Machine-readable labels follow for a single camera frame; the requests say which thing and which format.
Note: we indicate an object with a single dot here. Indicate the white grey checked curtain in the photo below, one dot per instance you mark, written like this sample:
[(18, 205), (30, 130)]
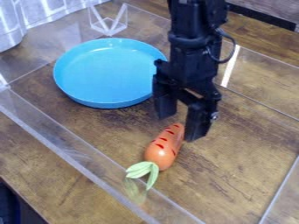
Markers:
[(21, 15)]

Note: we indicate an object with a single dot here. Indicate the blue round plastic tray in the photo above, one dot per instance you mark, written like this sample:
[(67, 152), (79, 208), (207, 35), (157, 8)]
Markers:
[(106, 73)]

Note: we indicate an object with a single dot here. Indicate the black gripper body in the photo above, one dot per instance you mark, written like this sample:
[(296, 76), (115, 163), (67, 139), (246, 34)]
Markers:
[(191, 68)]

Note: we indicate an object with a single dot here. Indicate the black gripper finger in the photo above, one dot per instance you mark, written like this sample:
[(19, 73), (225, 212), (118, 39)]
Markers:
[(201, 116), (165, 100)]

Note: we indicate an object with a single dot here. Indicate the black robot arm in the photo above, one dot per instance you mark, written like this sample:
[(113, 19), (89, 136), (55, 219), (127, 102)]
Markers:
[(197, 18)]

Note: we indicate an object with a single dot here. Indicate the clear acrylic enclosure wall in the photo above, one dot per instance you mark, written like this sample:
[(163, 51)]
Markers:
[(65, 152)]

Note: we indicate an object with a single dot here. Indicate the orange toy carrot green leaves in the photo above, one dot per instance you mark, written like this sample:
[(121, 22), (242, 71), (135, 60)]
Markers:
[(159, 155)]

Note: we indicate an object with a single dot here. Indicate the dark wooden furniture edge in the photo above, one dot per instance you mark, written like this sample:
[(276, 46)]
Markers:
[(276, 12)]

